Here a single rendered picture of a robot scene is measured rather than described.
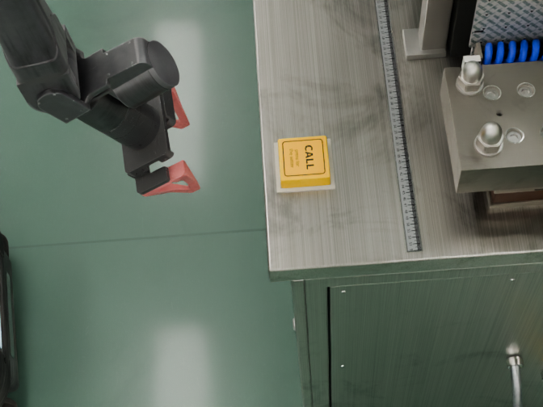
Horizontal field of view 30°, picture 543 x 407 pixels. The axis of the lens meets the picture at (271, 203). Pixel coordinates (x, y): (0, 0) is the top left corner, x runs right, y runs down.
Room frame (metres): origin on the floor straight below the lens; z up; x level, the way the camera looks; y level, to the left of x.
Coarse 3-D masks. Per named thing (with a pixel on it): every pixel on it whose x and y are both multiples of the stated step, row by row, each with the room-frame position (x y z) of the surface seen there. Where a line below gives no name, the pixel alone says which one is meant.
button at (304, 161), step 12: (288, 144) 0.75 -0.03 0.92; (300, 144) 0.75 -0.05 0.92; (312, 144) 0.75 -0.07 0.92; (324, 144) 0.75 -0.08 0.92; (288, 156) 0.73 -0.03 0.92; (300, 156) 0.73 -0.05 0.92; (312, 156) 0.73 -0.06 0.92; (324, 156) 0.73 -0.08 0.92; (288, 168) 0.71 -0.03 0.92; (300, 168) 0.71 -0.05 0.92; (312, 168) 0.71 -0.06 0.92; (324, 168) 0.71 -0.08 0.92; (288, 180) 0.69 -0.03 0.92; (300, 180) 0.69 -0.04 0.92; (312, 180) 0.69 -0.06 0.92; (324, 180) 0.69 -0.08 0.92
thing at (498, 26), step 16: (480, 0) 0.81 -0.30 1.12; (496, 0) 0.81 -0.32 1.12; (512, 0) 0.81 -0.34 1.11; (528, 0) 0.81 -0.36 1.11; (480, 16) 0.81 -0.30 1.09; (496, 16) 0.81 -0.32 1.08; (512, 16) 0.81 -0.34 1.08; (528, 16) 0.81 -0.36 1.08; (480, 32) 0.81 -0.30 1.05; (496, 32) 0.81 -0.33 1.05; (512, 32) 0.81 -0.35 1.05; (528, 32) 0.81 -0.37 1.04
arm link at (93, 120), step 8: (96, 96) 0.66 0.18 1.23; (104, 96) 0.66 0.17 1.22; (112, 96) 0.66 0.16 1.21; (96, 104) 0.65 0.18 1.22; (104, 104) 0.65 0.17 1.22; (112, 104) 0.66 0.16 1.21; (120, 104) 0.66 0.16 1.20; (88, 112) 0.64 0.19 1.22; (96, 112) 0.65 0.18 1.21; (104, 112) 0.65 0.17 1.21; (112, 112) 0.65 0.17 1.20; (120, 112) 0.66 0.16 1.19; (88, 120) 0.64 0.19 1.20; (96, 120) 0.64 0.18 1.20; (104, 120) 0.65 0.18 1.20; (112, 120) 0.65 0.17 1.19; (120, 120) 0.65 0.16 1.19; (96, 128) 0.65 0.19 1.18; (104, 128) 0.65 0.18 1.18; (112, 128) 0.65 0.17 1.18
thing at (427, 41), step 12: (432, 0) 0.90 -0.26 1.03; (444, 0) 0.89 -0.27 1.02; (432, 12) 0.90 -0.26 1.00; (444, 12) 0.89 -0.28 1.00; (420, 24) 0.92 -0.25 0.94; (432, 24) 0.90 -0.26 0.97; (444, 24) 0.89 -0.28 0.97; (408, 36) 0.92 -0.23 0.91; (420, 36) 0.91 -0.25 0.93; (432, 36) 0.89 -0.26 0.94; (444, 36) 0.89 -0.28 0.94; (408, 48) 0.90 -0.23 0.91; (420, 48) 0.90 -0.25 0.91; (432, 48) 0.89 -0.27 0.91; (444, 48) 0.89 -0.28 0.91
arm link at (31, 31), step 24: (0, 0) 0.64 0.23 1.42; (24, 0) 0.65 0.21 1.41; (0, 24) 0.64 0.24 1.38; (24, 24) 0.65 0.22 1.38; (48, 24) 0.66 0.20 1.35; (24, 48) 0.64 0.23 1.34; (48, 48) 0.64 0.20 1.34; (72, 48) 0.69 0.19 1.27; (24, 72) 0.64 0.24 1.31; (48, 72) 0.64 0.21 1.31; (72, 72) 0.65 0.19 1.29; (24, 96) 0.64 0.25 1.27
